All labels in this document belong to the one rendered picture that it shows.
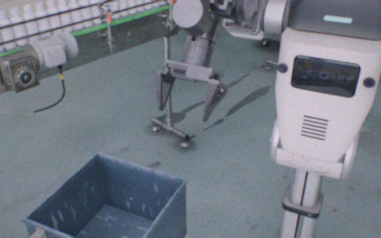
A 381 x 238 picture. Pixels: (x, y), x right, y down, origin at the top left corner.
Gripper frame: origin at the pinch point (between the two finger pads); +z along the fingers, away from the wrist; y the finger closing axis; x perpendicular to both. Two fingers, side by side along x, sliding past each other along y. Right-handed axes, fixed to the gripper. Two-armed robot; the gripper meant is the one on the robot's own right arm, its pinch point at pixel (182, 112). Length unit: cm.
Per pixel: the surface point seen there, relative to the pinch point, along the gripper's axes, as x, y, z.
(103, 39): 106, -103, -28
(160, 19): 139, -91, -52
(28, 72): 64, -105, -1
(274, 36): 353, -76, -105
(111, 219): 42, -34, 39
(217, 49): 343, -132, -79
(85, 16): 94, -108, -36
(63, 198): 22, -39, 32
